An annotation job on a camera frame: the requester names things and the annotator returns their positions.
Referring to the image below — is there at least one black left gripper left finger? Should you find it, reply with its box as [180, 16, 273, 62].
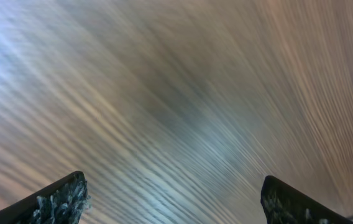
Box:
[0, 171, 89, 224]

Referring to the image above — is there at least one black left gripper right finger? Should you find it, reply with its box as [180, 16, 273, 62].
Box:
[260, 175, 353, 224]

